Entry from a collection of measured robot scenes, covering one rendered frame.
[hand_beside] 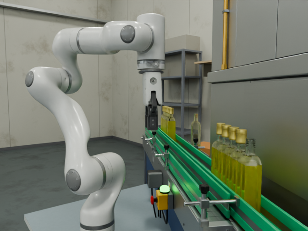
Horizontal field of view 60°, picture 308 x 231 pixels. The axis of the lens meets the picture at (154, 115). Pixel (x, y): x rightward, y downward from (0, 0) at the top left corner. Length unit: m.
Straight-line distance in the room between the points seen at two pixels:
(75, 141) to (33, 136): 6.69
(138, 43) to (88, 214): 0.58
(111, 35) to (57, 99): 0.36
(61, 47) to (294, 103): 0.79
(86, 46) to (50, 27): 6.91
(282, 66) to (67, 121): 0.74
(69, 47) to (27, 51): 6.60
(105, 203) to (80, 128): 0.27
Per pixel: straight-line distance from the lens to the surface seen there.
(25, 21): 7.71
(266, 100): 1.03
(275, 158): 0.99
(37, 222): 1.68
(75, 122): 0.98
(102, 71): 8.19
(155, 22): 0.79
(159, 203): 1.25
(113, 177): 0.96
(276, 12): 1.08
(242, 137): 0.91
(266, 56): 1.10
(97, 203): 0.99
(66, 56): 1.04
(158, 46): 0.78
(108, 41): 0.78
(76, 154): 0.92
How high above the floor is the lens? 1.46
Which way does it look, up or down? 5 degrees down
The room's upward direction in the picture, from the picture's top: straight up
